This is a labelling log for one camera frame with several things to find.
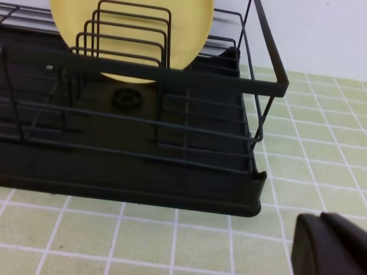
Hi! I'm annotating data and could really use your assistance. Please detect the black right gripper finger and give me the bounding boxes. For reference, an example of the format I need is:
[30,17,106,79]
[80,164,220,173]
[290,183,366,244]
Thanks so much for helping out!
[291,213,366,274]

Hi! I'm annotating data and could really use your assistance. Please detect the yellow plastic plate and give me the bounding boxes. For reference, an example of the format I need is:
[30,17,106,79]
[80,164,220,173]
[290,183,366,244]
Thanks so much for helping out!
[50,1,214,70]

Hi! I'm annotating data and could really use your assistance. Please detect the black drip tray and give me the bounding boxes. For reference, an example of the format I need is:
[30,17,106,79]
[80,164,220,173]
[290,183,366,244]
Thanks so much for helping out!
[0,28,267,218]

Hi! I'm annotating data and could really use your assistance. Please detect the black wire dish rack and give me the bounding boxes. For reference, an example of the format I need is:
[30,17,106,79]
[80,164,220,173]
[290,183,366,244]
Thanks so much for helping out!
[1,1,288,178]

